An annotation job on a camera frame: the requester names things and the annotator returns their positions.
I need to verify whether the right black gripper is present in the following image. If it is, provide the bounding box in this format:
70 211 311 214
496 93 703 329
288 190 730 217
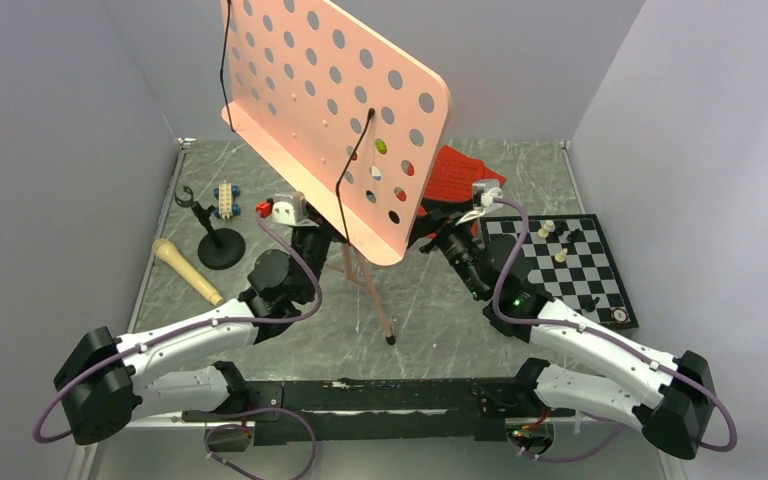
384 197 489 300

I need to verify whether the red sheet music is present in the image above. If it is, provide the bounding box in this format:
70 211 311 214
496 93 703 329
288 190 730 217
476 166 507 188
423 145 485 203

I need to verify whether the black chess piece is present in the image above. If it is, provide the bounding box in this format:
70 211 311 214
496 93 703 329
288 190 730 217
554 220 586 244
582 296 600 312

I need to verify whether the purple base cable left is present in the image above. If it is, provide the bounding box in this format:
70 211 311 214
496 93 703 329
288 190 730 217
203 407 320 480

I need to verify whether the black chess piece front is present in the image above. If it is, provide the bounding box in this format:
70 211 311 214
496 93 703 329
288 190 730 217
582 296 600 312

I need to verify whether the colourful brick toy car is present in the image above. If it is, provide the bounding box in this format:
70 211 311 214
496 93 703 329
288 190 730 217
374 138 388 155

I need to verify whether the black chessboard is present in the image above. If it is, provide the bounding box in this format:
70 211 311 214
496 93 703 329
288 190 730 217
480 214 639 331

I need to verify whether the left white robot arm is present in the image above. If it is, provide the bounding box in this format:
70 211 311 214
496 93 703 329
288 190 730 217
53 224 344 445

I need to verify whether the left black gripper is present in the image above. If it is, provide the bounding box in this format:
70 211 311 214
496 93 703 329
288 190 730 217
296 194 358 304

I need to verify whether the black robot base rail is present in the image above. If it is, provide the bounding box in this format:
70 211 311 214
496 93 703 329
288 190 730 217
181 377 577 448

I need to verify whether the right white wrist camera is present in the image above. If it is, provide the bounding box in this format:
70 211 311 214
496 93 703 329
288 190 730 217
456 179 503 225

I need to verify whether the cream chess pawn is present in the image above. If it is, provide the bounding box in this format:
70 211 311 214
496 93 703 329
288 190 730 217
554 248 569 264

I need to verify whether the cream blue toy car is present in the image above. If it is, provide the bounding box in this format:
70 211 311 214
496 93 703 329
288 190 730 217
213 181 241 221

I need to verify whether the black microphone stand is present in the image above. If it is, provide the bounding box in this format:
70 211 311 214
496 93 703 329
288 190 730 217
173 186 246 270

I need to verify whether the cream toy microphone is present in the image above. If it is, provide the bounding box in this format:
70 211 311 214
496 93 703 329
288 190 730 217
152 238 224 306

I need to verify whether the pink music stand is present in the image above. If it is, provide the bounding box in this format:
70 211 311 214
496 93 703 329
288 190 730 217
219 0 453 347

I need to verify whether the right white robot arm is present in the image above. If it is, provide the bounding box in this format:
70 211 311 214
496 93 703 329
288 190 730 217
410 211 719 460

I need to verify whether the black chess piece back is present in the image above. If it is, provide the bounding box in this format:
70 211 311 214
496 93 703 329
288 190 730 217
554 220 586 244

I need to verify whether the brown poker chip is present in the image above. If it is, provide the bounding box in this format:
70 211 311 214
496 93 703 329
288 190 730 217
611 307 630 324

